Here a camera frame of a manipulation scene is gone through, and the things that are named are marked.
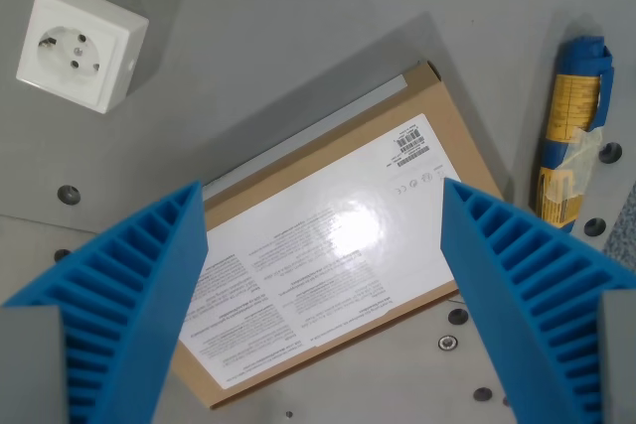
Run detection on cardboard box with white label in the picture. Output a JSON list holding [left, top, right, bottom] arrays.
[[170, 60, 506, 410]]

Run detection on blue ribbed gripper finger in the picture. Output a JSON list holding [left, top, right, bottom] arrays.
[[1, 180, 209, 424], [440, 177, 636, 424]]

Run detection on white wall socket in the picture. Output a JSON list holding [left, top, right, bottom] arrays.
[[15, 0, 150, 115]]

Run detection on blue roll with yellow label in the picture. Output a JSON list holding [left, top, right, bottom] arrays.
[[527, 35, 616, 236]]

